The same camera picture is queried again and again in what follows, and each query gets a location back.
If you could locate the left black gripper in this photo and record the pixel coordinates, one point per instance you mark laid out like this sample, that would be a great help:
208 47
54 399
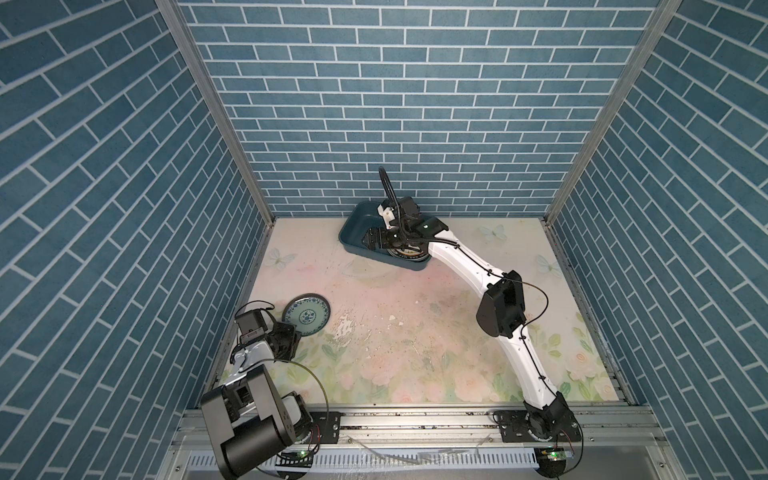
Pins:
291 334

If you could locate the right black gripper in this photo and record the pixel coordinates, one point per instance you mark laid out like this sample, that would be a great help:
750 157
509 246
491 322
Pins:
372 234

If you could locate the teal patterned plate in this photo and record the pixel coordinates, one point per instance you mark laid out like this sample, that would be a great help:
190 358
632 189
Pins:
308 314

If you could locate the yellow floral plate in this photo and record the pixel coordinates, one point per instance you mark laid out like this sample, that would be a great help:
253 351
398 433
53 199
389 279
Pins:
409 252

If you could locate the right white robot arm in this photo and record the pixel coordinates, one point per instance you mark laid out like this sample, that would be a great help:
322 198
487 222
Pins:
501 315

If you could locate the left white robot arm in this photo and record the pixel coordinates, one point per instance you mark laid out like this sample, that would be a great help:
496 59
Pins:
247 420

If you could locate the teal plastic bin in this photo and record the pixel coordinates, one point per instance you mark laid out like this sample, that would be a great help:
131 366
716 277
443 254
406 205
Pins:
354 231

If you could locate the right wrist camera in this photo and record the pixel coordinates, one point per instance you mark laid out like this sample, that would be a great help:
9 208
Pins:
388 216

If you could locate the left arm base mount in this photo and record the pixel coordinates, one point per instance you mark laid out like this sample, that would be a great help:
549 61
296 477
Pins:
318 427

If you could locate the aluminium front rail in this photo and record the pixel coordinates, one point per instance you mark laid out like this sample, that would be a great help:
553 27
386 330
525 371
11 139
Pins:
605 441

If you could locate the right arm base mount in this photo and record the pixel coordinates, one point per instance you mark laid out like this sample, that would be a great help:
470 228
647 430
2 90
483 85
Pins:
520 426

